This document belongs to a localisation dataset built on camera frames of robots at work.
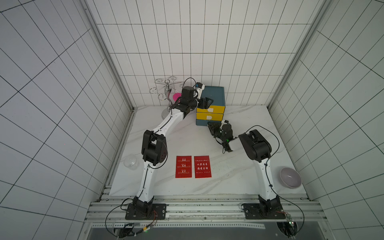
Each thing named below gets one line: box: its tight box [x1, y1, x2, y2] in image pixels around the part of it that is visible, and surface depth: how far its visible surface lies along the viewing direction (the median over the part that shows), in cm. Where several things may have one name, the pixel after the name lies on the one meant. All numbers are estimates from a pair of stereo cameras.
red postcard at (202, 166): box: [194, 155, 212, 179], surface depth 89 cm
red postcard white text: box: [175, 155, 192, 178], surface depth 90 cm
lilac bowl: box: [280, 167, 302, 189], surface depth 83 cm
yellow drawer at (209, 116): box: [196, 112, 224, 121], surface depth 101 cm
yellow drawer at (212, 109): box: [196, 105, 226, 114], surface depth 94 cm
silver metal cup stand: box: [149, 76, 184, 120], surface depth 94 cm
